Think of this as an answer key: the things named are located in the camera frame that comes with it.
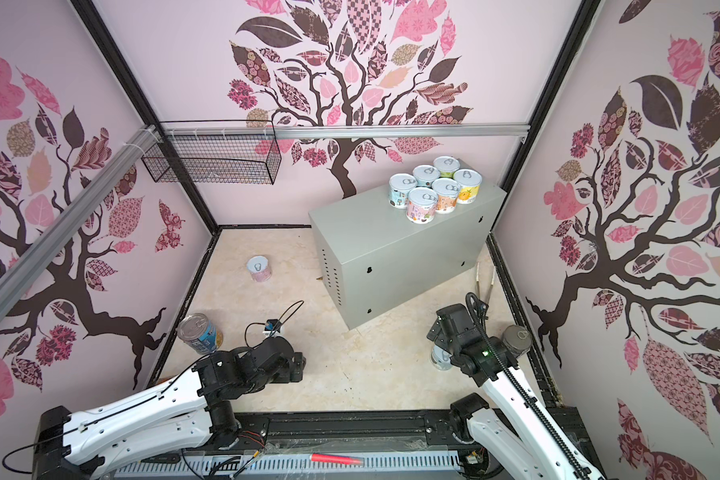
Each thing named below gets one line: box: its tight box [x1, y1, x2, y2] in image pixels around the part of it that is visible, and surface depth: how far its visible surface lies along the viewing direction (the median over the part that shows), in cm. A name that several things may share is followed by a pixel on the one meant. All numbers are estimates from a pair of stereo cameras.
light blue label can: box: [388, 173, 417, 209], surface depth 77 cm
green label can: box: [433, 156, 461, 179], surface depth 83 cm
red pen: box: [310, 453, 363, 465], surface depth 71 cm
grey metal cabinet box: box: [308, 172, 508, 330], surface depth 75 cm
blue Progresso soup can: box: [177, 313, 224, 355], surface depth 83 cm
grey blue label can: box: [430, 345, 452, 371], surface depth 83 cm
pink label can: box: [246, 255, 272, 283], surface depth 105 cm
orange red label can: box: [432, 177, 459, 215], surface depth 76 cm
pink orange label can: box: [406, 187, 439, 224], surface depth 74 cm
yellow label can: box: [453, 168, 483, 205], surface depth 78 cm
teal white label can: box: [413, 164, 440, 187], surface depth 80 cm
